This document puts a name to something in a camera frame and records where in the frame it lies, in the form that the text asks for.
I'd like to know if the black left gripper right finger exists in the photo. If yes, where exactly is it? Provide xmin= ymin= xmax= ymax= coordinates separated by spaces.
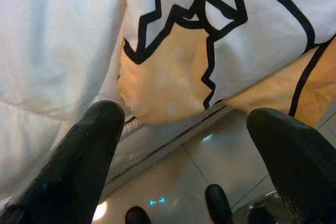
xmin=246 ymin=108 xmax=336 ymax=224

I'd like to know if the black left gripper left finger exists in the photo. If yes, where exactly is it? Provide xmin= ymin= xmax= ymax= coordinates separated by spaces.
xmin=0 ymin=100 xmax=126 ymax=224

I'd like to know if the yellow egg cartoon blanket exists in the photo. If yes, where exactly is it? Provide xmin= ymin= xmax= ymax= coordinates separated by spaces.
xmin=99 ymin=0 xmax=336 ymax=127

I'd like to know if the black robot left foot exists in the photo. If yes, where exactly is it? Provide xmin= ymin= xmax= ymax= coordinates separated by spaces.
xmin=125 ymin=206 xmax=152 ymax=224

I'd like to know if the black robot foot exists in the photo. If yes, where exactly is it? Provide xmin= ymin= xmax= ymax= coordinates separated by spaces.
xmin=204 ymin=184 xmax=234 ymax=224
xmin=125 ymin=206 xmax=152 ymax=224

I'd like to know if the black robot right foot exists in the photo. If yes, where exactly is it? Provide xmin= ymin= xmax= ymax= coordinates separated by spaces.
xmin=204 ymin=184 xmax=234 ymax=224

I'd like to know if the white mattress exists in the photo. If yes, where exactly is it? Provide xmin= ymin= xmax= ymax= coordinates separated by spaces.
xmin=0 ymin=0 xmax=132 ymax=201

